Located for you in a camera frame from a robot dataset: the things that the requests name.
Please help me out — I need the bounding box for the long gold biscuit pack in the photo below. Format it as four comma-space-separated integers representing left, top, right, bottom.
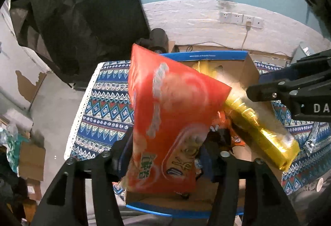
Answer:
192, 60, 300, 172

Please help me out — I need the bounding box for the orange rice cracker bag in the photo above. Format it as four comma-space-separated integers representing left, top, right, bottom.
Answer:
210, 110, 246, 148

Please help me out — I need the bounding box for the red snack bag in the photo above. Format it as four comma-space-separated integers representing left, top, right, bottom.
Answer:
119, 43, 232, 195

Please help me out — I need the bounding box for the light blue trash bin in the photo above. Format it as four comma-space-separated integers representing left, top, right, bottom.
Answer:
290, 41, 315, 64

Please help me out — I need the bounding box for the blue cardboard box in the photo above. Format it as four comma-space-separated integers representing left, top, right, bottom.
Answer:
124, 50, 284, 219

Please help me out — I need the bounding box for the blue patterned tablecloth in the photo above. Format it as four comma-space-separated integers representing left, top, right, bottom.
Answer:
64, 60, 330, 195

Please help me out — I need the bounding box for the small cardboard box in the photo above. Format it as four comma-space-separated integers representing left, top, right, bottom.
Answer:
168, 41, 176, 53

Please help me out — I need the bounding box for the black speaker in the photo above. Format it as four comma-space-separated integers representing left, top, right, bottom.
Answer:
136, 28, 169, 54

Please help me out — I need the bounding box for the black hanging cloth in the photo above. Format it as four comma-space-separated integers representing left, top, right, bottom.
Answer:
10, 0, 150, 83

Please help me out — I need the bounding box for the white plug and cable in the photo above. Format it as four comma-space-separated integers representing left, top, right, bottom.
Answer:
241, 21, 253, 51

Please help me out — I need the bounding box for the white wall outlet strip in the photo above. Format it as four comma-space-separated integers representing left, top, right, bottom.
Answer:
219, 11, 264, 29

